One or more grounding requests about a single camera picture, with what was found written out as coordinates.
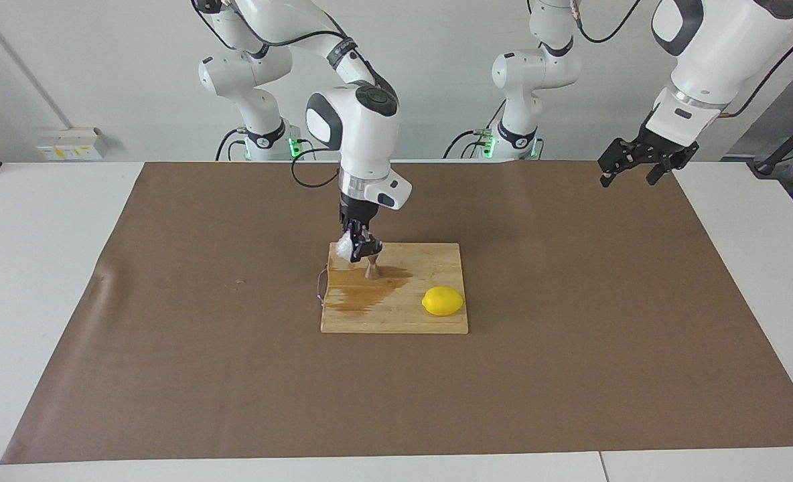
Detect black stand pole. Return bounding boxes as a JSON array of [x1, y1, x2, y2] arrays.
[[748, 107, 793, 178]]

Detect small clear plastic cup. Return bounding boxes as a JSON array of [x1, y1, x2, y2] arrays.
[[331, 236, 365, 263]]

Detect brown paper table mat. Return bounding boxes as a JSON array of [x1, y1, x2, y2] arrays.
[[1, 161, 793, 464]]

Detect black left base cables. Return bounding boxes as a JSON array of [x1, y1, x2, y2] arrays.
[[443, 99, 545, 160]]

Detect white wall socket box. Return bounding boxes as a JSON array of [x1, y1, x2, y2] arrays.
[[37, 127, 108, 161]]

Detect wooden cutting board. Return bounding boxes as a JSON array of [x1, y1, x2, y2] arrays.
[[320, 242, 469, 334]]

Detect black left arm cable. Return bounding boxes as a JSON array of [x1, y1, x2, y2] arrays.
[[571, 0, 793, 120]]

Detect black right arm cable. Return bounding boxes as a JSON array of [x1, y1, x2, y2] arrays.
[[192, 0, 370, 190]]

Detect yellow lemon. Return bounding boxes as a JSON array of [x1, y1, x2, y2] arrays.
[[421, 286, 465, 317]]

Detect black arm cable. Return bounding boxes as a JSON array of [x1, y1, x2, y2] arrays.
[[192, 0, 370, 190], [571, 0, 793, 120]]

